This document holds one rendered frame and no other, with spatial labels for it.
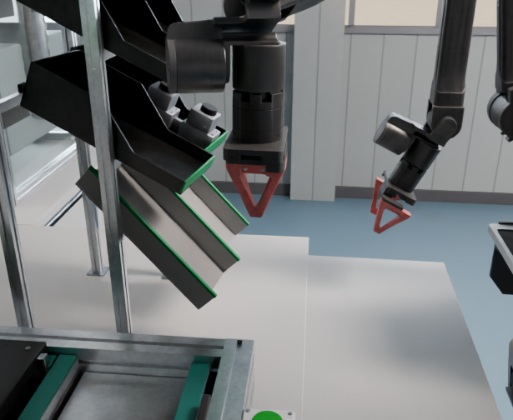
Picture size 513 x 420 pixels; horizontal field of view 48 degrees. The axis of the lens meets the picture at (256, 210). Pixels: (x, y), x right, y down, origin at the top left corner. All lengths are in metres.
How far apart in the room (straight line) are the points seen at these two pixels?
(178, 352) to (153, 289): 0.38
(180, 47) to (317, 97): 3.17
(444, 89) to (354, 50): 2.65
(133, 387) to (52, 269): 0.54
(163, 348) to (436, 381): 0.46
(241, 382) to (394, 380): 0.30
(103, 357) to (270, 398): 0.27
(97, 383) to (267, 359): 0.30
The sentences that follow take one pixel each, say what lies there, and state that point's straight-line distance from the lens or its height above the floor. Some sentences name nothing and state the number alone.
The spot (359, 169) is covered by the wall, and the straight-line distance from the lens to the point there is 3.98.
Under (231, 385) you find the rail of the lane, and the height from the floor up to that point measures 0.95.
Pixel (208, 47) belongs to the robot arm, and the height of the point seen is 1.42.
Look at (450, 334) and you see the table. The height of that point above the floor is 0.86.
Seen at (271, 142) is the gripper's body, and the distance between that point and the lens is 0.64.
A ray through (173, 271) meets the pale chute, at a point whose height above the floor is 1.05.
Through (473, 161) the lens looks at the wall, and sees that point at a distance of 4.07.
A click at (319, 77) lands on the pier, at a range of 3.73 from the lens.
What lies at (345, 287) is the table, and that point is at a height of 0.86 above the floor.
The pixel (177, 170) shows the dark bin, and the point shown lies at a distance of 0.92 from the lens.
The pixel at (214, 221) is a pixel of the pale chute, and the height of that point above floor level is 1.03.
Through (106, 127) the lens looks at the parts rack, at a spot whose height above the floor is 1.29.
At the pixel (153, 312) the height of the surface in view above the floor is 0.86.
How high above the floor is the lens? 1.51
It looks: 23 degrees down
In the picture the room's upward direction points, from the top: straight up
